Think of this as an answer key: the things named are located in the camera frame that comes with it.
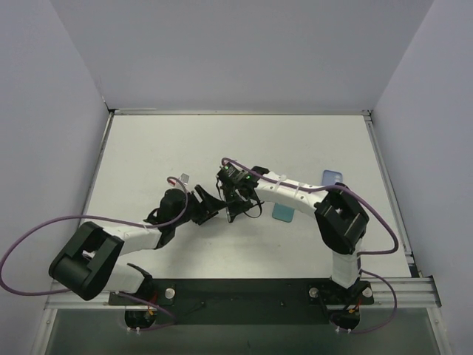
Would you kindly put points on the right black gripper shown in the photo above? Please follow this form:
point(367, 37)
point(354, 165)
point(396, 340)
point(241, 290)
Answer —
point(236, 200)

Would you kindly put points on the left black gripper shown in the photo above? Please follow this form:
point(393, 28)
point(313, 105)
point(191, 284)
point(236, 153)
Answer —
point(201, 206)

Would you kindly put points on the teal phone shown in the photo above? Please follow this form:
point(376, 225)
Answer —
point(283, 213)

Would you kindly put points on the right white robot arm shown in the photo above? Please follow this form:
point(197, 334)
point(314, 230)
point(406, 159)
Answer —
point(341, 220)

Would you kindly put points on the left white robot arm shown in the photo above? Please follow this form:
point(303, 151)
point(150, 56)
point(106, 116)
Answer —
point(88, 263)

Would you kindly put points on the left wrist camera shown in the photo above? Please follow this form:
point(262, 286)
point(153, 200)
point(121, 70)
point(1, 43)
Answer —
point(184, 178)

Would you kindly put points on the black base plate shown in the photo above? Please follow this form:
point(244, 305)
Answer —
point(256, 301)

